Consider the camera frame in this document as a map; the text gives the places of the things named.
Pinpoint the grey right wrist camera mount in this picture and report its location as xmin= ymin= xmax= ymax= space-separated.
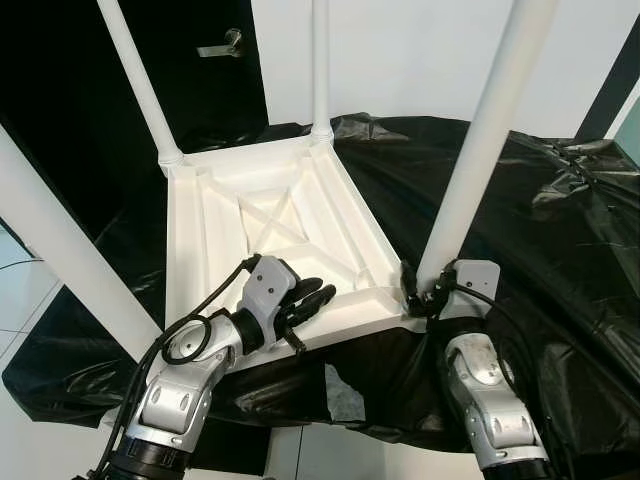
xmin=440 ymin=260 xmax=501 ymax=321

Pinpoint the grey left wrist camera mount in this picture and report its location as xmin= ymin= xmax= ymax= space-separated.
xmin=238 ymin=255 xmax=299 ymax=331

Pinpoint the teal glass panel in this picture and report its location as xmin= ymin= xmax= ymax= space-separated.
xmin=615 ymin=95 xmax=640 ymax=166

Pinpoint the black plastic cover sheet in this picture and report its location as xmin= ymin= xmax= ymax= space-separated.
xmin=0 ymin=113 xmax=640 ymax=461

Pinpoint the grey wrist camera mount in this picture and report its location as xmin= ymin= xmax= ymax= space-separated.
xmin=440 ymin=260 xmax=501 ymax=321
xmin=238 ymin=255 xmax=299 ymax=331

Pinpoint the silver door handle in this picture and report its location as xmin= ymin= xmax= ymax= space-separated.
xmin=197 ymin=28 xmax=244 ymax=58

